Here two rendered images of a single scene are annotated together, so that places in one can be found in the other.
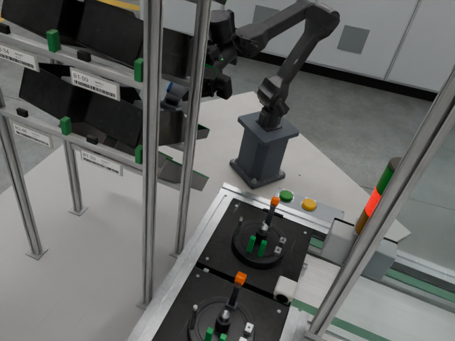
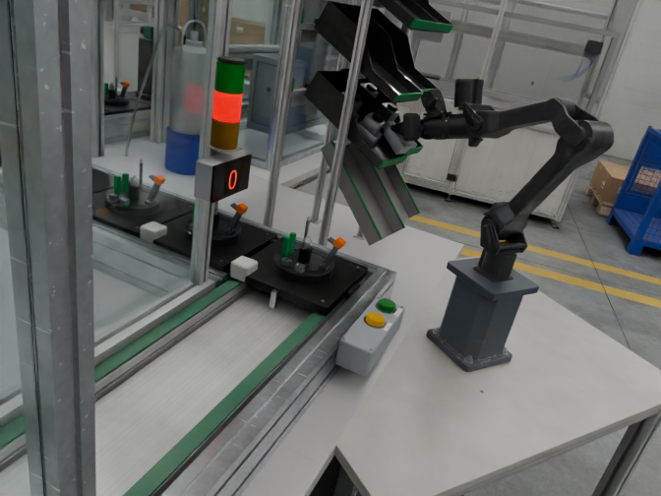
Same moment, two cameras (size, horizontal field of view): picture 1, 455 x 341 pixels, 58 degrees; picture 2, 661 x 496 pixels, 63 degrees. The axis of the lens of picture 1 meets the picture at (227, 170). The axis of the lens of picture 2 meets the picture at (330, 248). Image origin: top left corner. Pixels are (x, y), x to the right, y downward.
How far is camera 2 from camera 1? 149 cm
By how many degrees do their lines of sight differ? 78
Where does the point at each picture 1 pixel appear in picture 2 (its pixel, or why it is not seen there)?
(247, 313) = (220, 237)
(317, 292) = (249, 316)
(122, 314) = not seen: hidden behind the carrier
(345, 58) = not seen: outside the picture
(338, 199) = (442, 424)
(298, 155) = (533, 403)
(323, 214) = (360, 330)
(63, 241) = not seen: hidden behind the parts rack
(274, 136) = (466, 271)
